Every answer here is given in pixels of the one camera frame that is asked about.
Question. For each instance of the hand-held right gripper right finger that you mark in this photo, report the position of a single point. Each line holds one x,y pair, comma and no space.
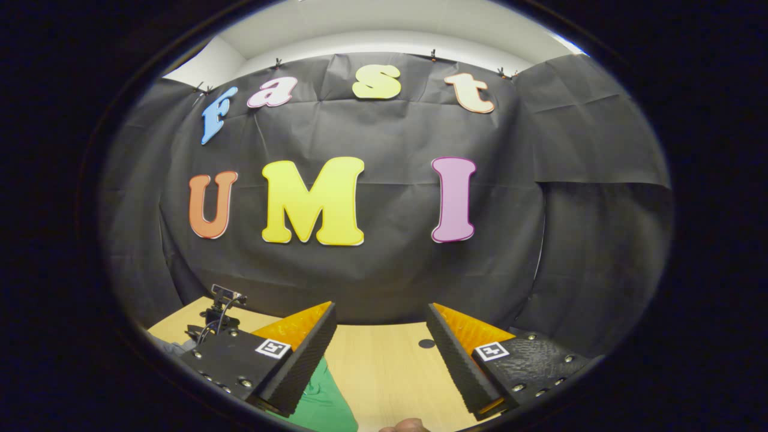
461,366

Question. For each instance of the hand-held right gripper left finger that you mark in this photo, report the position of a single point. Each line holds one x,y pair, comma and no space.
303,366

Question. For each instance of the green T-shirt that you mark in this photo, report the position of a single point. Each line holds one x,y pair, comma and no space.
324,408

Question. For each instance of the black backdrop cloth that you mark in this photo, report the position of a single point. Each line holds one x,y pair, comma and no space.
372,276

